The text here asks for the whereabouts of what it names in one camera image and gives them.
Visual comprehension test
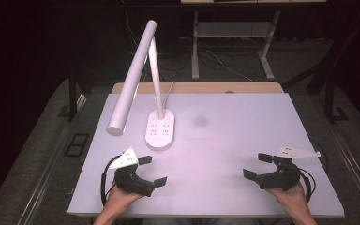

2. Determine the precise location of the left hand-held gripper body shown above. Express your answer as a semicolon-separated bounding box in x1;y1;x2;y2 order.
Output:
109;146;157;198

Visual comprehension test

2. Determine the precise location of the black metal stand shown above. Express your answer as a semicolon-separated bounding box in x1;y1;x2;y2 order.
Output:
281;13;360;125
57;62;93;124

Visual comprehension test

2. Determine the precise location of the white desk lamp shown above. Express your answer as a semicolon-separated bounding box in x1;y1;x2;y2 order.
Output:
106;20;175;152

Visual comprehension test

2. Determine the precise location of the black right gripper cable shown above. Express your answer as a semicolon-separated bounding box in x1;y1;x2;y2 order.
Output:
298;139;330;204

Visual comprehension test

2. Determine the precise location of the person's left hand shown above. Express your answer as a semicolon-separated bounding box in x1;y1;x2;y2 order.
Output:
104;183;143;218

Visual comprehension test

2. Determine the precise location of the grey metal desk frame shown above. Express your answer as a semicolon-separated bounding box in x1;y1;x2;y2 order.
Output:
180;0;327;82

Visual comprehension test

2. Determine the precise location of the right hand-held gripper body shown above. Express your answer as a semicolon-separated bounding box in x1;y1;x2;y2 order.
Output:
257;144;323;192

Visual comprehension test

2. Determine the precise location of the black floor frame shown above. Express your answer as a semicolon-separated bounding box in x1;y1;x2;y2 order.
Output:
63;132;91;158

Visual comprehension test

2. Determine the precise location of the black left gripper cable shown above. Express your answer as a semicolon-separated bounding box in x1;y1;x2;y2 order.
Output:
99;154;122;207

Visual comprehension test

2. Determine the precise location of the white floor cable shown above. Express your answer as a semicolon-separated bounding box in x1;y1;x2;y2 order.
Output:
205;50;255;83

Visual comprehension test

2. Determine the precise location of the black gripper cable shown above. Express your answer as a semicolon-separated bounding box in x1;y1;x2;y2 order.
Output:
298;139;330;204
99;154;122;207

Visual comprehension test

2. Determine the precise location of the white lamp cable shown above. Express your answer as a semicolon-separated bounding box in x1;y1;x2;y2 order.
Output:
162;81;176;111

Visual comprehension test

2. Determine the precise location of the person's right hand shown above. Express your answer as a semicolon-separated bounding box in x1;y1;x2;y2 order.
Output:
265;182;309;218

